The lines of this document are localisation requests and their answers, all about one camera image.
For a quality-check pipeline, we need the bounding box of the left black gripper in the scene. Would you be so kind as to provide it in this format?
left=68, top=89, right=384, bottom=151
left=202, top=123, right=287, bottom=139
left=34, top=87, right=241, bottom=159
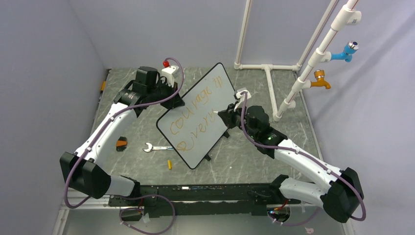
left=147, top=79, right=184, bottom=109

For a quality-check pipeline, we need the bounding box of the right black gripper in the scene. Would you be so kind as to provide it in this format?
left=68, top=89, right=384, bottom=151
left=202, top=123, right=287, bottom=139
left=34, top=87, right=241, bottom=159
left=219, top=101, right=258, bottom=140

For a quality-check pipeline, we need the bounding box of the black-framed whiteboard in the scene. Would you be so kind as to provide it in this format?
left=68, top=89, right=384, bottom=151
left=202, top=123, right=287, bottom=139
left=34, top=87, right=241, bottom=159
left=156, top=63, right=235, bottom=169

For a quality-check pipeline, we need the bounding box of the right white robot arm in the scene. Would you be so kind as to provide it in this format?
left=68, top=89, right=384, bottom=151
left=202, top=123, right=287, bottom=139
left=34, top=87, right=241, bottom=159
left=217, top=104, right=364, bottom=223

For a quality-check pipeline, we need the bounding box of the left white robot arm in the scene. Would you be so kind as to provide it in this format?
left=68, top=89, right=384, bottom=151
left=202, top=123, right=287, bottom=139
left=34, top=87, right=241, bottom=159
left=60, top=65, right=184, bottom=206

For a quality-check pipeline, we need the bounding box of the silver wrench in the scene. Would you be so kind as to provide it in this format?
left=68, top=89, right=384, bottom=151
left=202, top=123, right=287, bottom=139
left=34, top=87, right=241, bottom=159
left=142, top=142, right=174, bottom=153

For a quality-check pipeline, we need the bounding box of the orange black clamp tool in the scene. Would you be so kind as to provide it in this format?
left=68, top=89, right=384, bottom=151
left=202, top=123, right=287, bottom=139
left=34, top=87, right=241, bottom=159
left=116, top=137, right=128, bottom=152

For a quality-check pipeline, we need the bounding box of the orange tap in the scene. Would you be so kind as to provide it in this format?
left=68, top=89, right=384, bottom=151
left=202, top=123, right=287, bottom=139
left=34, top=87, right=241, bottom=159
left=310, top=70, right=331, bottom=90

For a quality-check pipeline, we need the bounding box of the blue tap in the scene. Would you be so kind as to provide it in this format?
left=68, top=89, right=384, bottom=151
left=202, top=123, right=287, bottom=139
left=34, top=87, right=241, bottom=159
left=330, top=41, right=359, bottom=63

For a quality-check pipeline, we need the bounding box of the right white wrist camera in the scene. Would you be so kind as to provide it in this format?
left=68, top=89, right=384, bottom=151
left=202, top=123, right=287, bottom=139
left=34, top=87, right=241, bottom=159
left=233, top=88, right=252, bottom=111

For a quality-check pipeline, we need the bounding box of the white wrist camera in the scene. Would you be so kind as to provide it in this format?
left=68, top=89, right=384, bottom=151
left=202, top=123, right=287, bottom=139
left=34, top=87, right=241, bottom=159
left=161, top=60, right=179, bottom=87
left=233, top=88, right=252, bottom=111

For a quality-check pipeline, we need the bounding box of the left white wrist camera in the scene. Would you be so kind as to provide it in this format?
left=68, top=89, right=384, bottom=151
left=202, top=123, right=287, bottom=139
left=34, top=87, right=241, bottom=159
left=161, top=60, right=179, bottom=87

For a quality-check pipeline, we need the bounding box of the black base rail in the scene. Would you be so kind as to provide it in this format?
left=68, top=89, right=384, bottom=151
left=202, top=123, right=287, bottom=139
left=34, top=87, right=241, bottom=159
left=108, top=183, right=300, bottom=221

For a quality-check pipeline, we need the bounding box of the white pvc pipe frame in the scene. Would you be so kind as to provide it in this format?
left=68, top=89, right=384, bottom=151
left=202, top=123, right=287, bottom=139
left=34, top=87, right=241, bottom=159
left=234, top=0, right=362, bottom=122

